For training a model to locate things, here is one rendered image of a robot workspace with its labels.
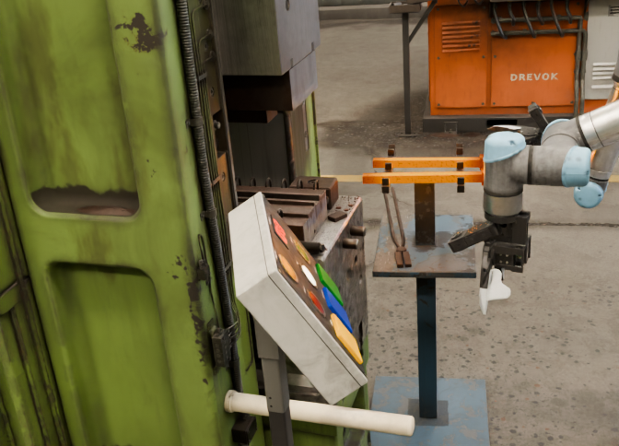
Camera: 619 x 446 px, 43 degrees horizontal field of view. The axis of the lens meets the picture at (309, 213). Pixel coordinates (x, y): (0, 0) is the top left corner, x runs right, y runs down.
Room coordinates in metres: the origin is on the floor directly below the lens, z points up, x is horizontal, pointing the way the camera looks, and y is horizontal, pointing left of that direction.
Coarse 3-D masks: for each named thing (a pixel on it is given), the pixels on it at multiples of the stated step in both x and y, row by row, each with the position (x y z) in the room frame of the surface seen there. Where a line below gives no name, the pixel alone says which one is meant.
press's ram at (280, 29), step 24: (216, 0) 1.74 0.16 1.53; (240, 0) 1.72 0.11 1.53; (264, 0) 1.70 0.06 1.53; (288, 0) 1.78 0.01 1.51; (312, 0) 1.94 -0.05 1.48; (216, 24) 1.74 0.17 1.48; (240, 24) 1.72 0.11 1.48; (264, 24) 1.70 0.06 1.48; (288, 24) 1.76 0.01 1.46; (312, 24) 1.92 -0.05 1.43; (240, 48) 1.72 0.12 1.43; (264, 48) 1.71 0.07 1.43; (288, 48) 1.75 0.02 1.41; (312, 48) 1.92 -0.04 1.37; (240, 72) 1.73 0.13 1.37; (264, 72) 1.71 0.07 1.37
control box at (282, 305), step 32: (256, 224) 1.31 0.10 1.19; (256, 256) 1.19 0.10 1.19; (288, 256) 1.26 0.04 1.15; (256, 288) 1.11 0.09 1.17; (288, 288) 1.11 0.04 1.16; (320, 288) 1.30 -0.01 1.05; (256, 320) 1.11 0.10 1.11; (288, 320) 1.11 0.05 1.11; (320, 320) 1.13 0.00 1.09; (288, 352) 1.11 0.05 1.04; (320, 352) 1.12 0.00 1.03; (320, 384) 1.12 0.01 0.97; (352, 384) 1.12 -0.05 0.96
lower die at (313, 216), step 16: (256, 192) 1.93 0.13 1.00; (272, 192) 1.93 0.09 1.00; (288, 192) 1.94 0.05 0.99; (304, 192) 1.93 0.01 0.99; (320, 192) 1.92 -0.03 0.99; (288, 208) 1.83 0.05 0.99; (304, 208) 1.82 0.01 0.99; (320, 208) 1.88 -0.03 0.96; (288, 224) 1.76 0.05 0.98; (304, 224) 1.75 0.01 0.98; (320, 224) 1.87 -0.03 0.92; (304, 240) 1.74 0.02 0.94
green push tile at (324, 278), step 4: (316, 264) 1.42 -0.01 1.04; (316, 268) 1.41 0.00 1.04; (320, 268) 1.40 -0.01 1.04; (320, 272) 1.39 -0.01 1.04; (324, 272) 1.42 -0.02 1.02; (320, 276) 1.37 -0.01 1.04; (324, 276) 1.38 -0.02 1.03; (328, 276) 1.42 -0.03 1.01; (320, 280) 1.36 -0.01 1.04; (324, 280) 1.36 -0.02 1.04; (328, 280) 1.39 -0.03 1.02; (332, 280) 1.43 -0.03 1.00; (324, 284) 1.35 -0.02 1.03; (328, 284) 1.36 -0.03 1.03; (332, 284) 1.40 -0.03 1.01; (328, 288) 1.35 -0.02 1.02; (332, 288) 1.36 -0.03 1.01; (336, 288) 1.41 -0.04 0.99; (332, 292) 1.36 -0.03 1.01; (336, 292) 1.38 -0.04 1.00; (336, 296) 1.36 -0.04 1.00; (340, 296) 1.39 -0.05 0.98; (340, 300) 1.36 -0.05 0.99; (340, 304) 1.36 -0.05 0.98
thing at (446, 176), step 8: (368, 176) 2.10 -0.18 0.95; (376, 176) 2.09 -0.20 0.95; (384, 176) 2.09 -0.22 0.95; (392, 176) 2.08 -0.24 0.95; (400, 176) 2.08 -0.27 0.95; (408, 176) 2.07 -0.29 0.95; (416, 176) 2.07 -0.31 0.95; (424, 176) 2.07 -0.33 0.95; (432, 176) 2.06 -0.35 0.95; (440, 176) 2.06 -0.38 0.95; (448, 176) 2.05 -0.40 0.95; (456, 176) 2.05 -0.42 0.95; (464, 176) 2.05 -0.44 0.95; (472, 176) 2.04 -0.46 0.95; (480, 176) 2.04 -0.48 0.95
